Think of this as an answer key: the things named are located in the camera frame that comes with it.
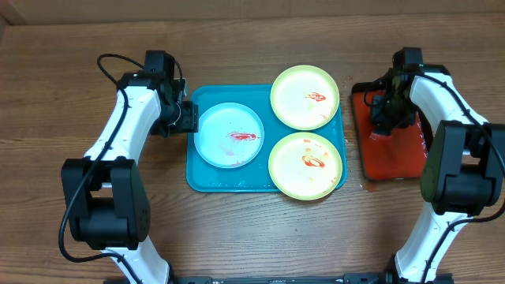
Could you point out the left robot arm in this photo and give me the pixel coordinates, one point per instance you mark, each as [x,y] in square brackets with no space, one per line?
[108,213]

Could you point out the black tray red liquid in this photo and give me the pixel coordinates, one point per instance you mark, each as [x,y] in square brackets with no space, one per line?
[401,157]

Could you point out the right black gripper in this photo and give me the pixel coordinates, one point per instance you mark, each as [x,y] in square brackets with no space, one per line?
[381,120]

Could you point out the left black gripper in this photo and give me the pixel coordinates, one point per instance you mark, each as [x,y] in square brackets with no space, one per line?
[189,122]

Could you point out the teal plastic tray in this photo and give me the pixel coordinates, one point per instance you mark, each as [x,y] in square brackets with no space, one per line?
[253,176]

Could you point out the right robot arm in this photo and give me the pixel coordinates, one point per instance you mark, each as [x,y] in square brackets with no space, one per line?
[464,168]

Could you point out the yellow-green plate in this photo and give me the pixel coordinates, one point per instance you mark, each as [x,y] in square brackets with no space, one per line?
[304,97]
[305,166]

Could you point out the light blue plate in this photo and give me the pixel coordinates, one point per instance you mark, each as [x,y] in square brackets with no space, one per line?
[230,135]

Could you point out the red sponge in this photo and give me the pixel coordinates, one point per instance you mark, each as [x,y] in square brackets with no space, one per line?
[379,137]

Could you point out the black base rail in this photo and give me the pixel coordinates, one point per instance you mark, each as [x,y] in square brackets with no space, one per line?
[350,278]

